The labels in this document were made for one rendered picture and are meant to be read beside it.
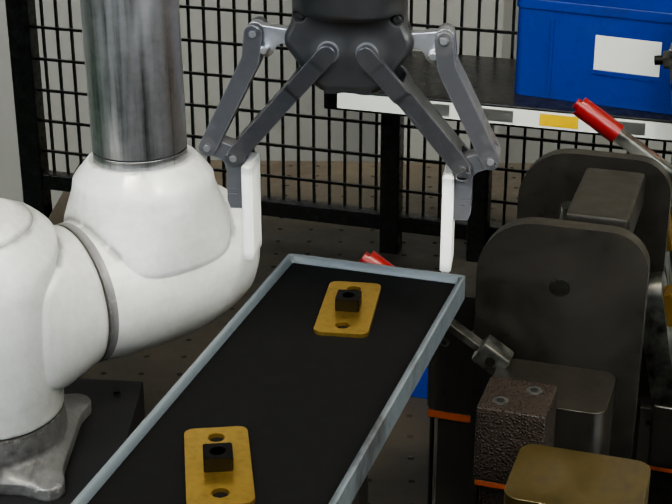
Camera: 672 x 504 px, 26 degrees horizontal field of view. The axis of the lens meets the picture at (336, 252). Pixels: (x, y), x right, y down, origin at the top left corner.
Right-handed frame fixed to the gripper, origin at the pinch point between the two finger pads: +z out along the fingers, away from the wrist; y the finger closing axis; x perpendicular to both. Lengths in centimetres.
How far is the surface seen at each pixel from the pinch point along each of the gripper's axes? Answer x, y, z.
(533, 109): 90, 12, 18
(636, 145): 55, 23, 10
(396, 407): -13.0, 4.8, 5.3
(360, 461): -20.7, 3.5, 4.6
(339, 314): -1.3, -0.5, 4.9
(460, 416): 20.7, 7.2, 24.9
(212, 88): 268, -73, 73
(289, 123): 270, -53, 83
